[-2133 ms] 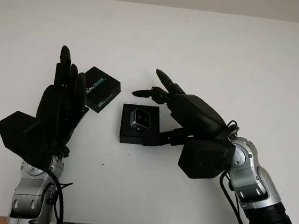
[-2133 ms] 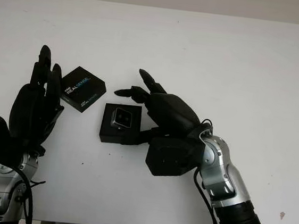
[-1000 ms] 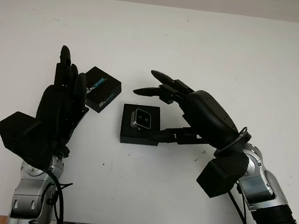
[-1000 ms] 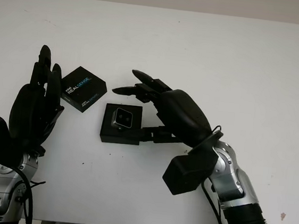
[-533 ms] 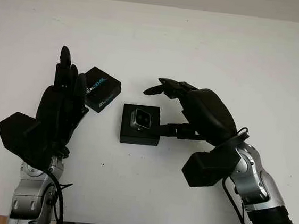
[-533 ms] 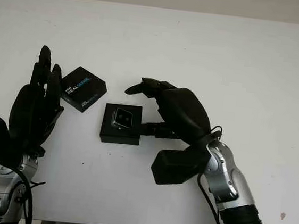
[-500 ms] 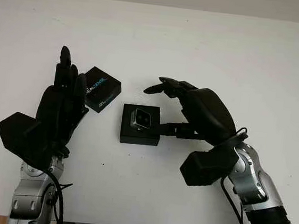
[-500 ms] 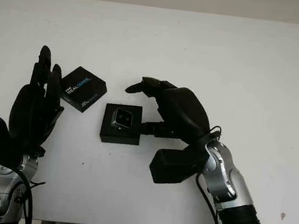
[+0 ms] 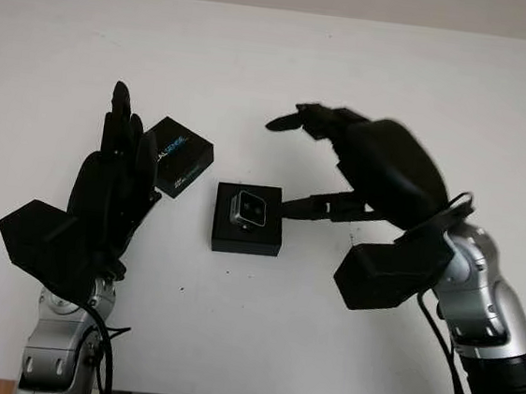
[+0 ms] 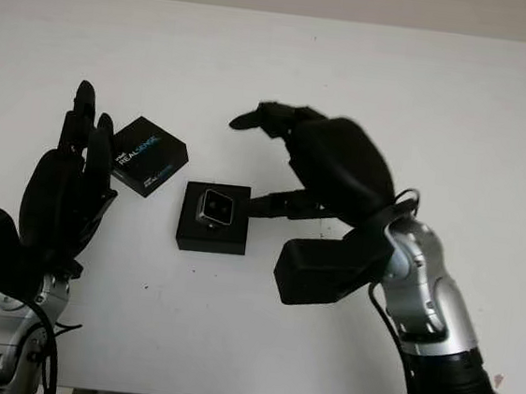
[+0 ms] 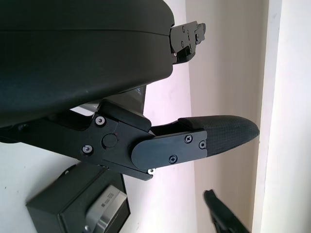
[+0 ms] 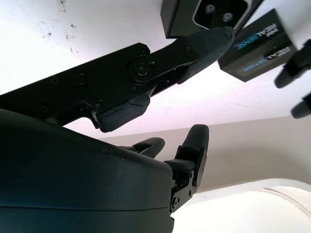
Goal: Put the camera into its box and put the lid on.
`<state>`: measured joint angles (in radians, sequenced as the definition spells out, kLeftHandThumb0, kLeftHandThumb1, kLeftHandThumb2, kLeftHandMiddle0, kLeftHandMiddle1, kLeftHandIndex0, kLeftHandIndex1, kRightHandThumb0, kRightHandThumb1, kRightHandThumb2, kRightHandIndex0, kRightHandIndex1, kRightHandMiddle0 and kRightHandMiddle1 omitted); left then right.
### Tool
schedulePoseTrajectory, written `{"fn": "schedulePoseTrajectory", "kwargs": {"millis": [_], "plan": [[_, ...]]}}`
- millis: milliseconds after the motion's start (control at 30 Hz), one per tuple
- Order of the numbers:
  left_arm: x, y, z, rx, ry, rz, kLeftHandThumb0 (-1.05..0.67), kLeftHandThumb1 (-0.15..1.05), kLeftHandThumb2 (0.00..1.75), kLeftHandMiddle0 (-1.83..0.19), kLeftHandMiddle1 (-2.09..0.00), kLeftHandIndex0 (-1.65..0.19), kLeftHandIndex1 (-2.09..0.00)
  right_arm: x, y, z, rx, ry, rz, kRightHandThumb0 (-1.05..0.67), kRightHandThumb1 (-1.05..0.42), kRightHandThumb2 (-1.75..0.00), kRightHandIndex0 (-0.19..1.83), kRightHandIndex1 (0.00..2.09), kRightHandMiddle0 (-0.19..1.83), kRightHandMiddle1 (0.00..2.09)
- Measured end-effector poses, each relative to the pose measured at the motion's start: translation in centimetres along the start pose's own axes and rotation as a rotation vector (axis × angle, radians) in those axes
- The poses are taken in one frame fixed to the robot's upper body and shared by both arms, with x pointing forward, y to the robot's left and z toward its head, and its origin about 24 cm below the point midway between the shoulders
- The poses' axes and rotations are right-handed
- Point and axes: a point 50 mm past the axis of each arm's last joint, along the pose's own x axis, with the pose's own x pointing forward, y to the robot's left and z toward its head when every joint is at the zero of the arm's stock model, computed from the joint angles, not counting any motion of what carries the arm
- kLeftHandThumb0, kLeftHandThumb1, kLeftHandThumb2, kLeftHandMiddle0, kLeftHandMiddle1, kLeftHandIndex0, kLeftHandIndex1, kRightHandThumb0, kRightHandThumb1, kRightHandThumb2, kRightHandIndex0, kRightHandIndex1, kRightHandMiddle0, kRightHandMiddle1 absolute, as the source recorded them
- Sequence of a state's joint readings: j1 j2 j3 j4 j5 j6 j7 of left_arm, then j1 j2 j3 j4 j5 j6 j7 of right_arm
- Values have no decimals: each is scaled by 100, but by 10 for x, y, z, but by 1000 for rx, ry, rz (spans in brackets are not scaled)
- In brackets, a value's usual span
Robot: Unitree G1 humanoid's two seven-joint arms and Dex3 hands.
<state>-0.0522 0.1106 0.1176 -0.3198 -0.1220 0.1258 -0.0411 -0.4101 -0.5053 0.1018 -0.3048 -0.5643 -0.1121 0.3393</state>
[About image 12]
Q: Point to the black RealSense box lid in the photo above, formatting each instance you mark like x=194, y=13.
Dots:
x=257, y=48

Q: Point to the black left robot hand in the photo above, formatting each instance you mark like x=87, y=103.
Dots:
x=285, y=77

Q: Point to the small silver depth camera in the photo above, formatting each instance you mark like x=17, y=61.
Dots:
x=218, y=14

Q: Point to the black box base with insert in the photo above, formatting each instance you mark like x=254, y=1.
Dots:
x=178, y=21

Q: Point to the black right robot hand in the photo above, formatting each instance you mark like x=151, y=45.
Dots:
x=73, y=182

